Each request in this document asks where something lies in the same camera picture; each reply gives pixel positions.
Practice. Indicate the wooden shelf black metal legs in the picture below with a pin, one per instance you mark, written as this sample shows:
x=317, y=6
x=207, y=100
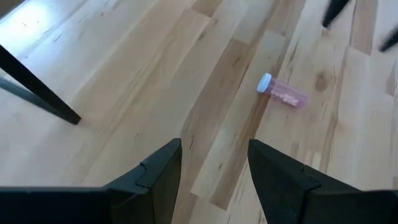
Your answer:
x=46, y=96

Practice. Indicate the pink pill bottle white cap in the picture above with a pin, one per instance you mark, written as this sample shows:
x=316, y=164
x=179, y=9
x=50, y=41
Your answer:
x=286, y=93

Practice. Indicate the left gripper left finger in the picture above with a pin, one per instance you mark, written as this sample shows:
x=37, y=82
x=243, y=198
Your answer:
x=158, y=186

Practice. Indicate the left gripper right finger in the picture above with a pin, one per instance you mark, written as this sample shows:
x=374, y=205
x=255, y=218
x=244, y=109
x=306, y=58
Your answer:
x=280, y=186

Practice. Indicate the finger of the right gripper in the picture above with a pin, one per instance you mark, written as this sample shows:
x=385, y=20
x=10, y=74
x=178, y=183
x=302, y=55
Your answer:
x=390, y=40
x=335, y=11

